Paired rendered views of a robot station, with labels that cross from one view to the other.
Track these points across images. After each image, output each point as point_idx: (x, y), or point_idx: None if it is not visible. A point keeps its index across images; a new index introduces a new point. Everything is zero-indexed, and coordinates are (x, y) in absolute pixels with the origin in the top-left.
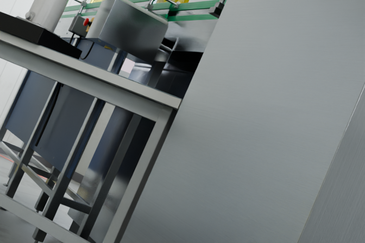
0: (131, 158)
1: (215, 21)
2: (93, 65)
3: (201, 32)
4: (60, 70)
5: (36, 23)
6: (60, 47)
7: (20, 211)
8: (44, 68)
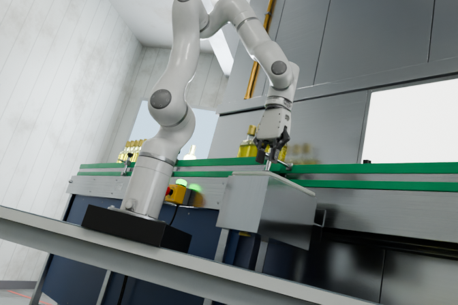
0: None
1: (409, 194)
2: (255, 273)
3: (379, 206)
4: (195, 278)
5: (141, 213)
6: (177, 240)
7: None
8: (168, 276)
